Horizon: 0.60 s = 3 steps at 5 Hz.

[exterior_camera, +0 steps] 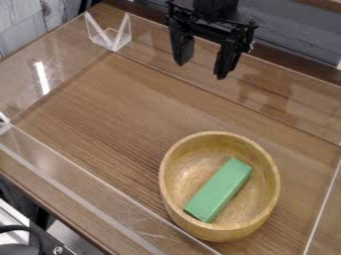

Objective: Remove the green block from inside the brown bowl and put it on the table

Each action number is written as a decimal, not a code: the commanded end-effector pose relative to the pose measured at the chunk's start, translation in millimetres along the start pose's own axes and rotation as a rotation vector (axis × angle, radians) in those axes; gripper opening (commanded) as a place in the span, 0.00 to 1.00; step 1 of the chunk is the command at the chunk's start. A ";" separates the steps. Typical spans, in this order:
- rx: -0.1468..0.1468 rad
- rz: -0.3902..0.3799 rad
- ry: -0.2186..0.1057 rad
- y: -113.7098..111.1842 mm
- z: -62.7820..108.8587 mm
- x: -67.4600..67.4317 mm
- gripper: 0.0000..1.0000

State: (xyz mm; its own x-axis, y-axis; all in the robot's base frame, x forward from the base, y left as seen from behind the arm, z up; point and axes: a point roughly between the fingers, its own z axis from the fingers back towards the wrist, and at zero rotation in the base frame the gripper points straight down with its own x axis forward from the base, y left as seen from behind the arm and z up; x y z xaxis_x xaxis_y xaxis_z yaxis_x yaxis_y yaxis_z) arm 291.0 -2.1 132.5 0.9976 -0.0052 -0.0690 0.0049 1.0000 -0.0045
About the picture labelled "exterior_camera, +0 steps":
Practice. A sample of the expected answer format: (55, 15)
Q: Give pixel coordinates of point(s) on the green rectangular block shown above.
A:
(218, 190)

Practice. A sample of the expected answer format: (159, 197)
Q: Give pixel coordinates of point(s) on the black metal frame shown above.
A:
(29, 229)

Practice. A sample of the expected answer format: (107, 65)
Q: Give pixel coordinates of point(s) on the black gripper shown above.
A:
(217, 21)

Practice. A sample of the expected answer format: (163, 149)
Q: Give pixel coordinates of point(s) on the brown wooden bowl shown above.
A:
(190, 163)

